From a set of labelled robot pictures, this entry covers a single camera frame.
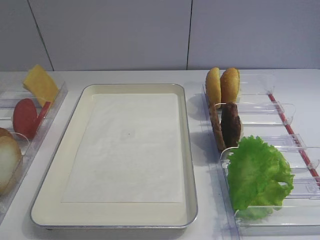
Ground right dark meat patty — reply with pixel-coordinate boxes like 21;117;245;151
220;102;242;148

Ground green lettuce leaf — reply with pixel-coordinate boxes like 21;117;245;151
227;136;294;220

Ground left brown meat patty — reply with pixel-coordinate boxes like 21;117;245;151
209;104;226;152

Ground clear acrylic rack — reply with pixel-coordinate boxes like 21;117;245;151
201;72;320;240
0;82;68;220

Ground white paper tray liner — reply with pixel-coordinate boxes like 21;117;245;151
63;93;183;203

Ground yellow cheese slice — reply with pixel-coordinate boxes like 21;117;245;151
23;64;59;107

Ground golden bun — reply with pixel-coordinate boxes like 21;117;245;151
205;67;222;109
220;67;240;103

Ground toasted bread slice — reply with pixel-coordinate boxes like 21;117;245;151
0;136;22;196

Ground cream metal baking tray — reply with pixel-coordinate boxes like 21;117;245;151
31;83;198;229

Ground brown bun half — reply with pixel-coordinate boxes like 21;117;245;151
0;127;14;140

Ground right golden bun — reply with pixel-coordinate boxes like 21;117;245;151
220;67;240;103

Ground red tomato slice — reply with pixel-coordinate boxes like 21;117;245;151
12;98;38;139

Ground left golden bun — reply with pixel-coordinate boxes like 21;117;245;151
205;67;222;109

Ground right clear acrylic rack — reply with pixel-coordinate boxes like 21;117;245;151
201;72;320;240

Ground left clear acrylic rack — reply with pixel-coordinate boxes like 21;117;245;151
0;82;68;220

